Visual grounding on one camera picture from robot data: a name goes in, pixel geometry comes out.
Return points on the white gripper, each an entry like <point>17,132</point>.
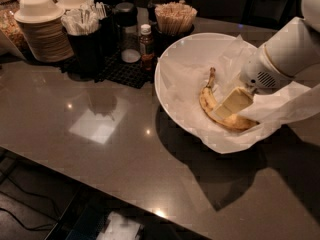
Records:
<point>259,72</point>

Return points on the yellow spotted banana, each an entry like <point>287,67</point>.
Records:
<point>207,102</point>

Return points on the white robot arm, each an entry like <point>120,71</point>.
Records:
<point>276,62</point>

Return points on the large white bowl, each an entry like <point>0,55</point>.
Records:
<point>186,50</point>

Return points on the white paper liner sheet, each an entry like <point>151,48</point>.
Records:
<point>186,94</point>

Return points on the small hot sauce bottle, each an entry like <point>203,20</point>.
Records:
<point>146,42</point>

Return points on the black cup of wooden stirrers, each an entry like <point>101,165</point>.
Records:
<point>174,20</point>

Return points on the black rubber mesh mat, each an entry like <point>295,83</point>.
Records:
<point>115,70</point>

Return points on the glass sugar dispenser black lid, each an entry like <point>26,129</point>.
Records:
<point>127,26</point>

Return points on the black holder of wrapped cutlery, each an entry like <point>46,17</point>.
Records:
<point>83,29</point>

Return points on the white paper on floor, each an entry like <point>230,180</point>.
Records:
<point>119,227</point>

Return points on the front stack of paper bowls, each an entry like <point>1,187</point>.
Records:
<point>40,23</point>

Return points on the cereal container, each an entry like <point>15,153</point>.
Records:
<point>9,26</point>

